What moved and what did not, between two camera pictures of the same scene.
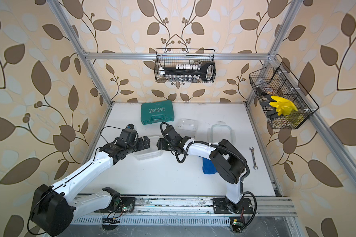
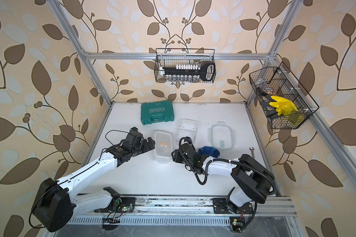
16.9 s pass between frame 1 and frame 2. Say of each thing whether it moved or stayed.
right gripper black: moved
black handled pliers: stayed
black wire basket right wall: stayed
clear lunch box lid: stayed
